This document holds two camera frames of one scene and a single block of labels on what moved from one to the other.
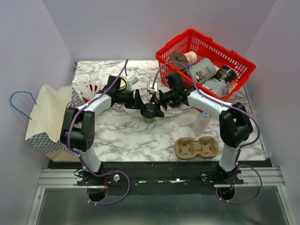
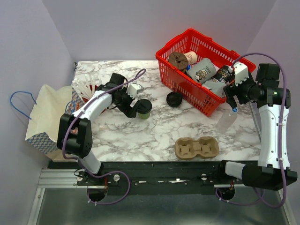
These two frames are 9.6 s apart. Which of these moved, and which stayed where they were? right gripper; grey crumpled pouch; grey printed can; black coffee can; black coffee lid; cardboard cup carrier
Moved: black coffee lid; right gripper
Stayed: cardboard cup carrier; grey printed can; black coffee can; grey crumpled pouch
